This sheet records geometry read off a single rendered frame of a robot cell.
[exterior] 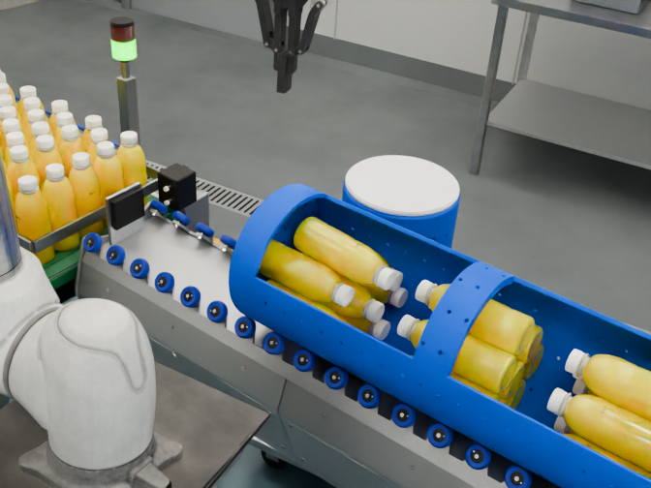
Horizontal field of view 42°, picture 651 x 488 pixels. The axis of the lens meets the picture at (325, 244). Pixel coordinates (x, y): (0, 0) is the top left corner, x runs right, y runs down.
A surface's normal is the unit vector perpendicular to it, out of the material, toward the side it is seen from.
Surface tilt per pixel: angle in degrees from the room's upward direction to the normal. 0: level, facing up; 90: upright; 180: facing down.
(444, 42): 90
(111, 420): 86
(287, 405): 70
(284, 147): 0
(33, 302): 77
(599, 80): 90
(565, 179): 0
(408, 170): 0
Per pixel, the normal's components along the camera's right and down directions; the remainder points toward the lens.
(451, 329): -0.37, -0.29
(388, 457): -0.54, 0.12
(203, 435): 0.11, -0.85
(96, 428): 0.18, 0.50
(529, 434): -0.58, 0.35
